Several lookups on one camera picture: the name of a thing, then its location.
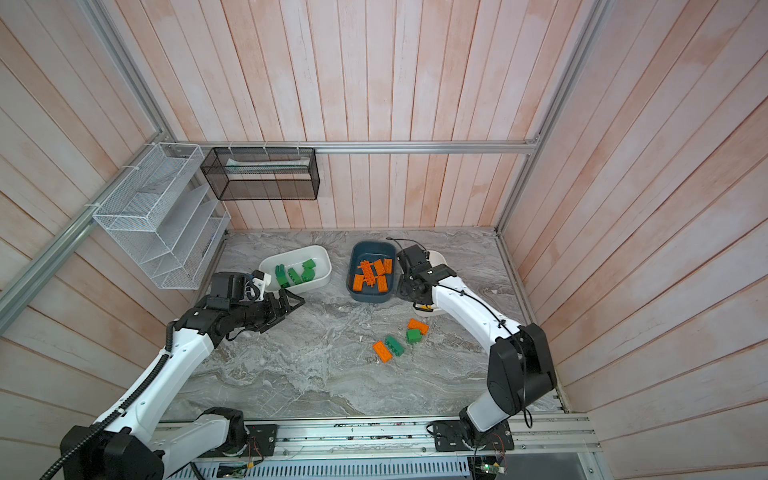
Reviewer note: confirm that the long orange lego plate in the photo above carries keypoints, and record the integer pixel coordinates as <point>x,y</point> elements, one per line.
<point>368,270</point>

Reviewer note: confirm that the dark teal bin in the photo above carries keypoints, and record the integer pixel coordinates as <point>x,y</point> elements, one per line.
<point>371,251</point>

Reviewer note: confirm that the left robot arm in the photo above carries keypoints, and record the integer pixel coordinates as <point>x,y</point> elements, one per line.
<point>120,443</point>

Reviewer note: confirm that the left white bin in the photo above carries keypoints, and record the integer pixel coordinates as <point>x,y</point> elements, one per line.
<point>299,270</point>

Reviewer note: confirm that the black mesh basket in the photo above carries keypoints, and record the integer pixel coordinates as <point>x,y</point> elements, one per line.
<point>262,173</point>

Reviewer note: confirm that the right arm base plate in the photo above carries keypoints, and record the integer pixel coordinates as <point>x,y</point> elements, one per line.
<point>459,436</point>

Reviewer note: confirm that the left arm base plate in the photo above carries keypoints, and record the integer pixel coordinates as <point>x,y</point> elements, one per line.
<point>255,443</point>

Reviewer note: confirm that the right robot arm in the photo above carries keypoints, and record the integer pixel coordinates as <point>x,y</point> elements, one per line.
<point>520,366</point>

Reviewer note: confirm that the white bin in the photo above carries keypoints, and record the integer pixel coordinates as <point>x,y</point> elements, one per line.
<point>423,310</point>
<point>299,270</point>

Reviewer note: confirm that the white wire shelf rack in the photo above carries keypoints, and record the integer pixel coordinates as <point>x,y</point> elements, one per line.
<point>170,227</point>

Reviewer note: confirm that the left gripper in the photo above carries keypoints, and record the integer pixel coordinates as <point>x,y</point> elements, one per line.
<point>275,314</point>

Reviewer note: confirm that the right white bin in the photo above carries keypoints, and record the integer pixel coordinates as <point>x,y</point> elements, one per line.
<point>423,310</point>

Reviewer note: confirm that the aluminium front rail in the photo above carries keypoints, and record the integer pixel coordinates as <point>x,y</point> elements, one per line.
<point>406,437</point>

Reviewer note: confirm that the green long lego brick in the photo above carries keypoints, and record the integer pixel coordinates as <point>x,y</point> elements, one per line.
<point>394,346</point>

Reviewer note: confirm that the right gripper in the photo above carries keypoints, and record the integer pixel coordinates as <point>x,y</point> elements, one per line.
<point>402,288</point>

